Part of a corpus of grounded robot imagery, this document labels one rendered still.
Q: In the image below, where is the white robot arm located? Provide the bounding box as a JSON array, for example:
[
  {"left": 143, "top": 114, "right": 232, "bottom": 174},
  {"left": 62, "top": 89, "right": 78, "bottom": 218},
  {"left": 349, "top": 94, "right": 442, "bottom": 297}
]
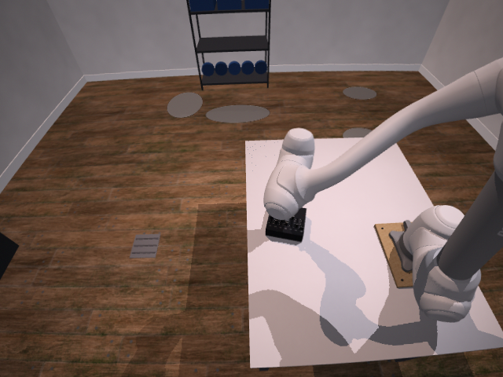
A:
[{"left": 263, "top": 57, "right": 503, "bottom": 323}]

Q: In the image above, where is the black lighting desk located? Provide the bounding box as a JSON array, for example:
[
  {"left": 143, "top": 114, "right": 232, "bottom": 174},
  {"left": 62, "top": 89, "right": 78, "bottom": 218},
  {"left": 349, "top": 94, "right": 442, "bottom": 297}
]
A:
[{"left": 266, "top": 207, "right": 307, "bottom": 242}]

